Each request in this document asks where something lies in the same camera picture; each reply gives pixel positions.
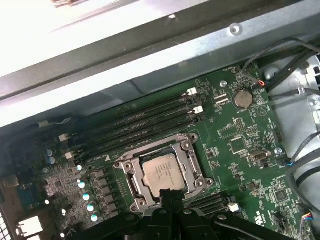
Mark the silver drive cage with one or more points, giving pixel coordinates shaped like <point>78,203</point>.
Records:
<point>290,105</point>

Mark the silver CPU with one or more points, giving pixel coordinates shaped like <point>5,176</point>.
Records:
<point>162,172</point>

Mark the silver socket cover frame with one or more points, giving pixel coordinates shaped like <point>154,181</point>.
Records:
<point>185,167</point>

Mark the rear port block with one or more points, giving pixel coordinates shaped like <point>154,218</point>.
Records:
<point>25,197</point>

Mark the silver board screw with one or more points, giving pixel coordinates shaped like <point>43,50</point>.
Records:
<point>278,150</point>
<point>223,83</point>

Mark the internal USB port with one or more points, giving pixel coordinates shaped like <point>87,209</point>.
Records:
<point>260,156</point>

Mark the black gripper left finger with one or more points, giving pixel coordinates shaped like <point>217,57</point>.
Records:
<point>157,225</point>

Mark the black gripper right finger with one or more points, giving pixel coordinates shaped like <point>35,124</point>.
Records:
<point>192,225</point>

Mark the black open PC case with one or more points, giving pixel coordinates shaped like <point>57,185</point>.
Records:
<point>160,67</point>

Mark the black RAM slot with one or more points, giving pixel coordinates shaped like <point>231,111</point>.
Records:
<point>130,114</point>
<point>212,207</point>
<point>130,143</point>
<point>130,133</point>
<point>130,123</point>
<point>207,200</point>

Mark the round coin battery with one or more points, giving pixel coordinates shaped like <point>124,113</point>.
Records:
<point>242,98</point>

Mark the CPU socket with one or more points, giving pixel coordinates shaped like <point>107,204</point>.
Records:
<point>183,137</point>

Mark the green motherboard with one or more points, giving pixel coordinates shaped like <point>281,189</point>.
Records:
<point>225,155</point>

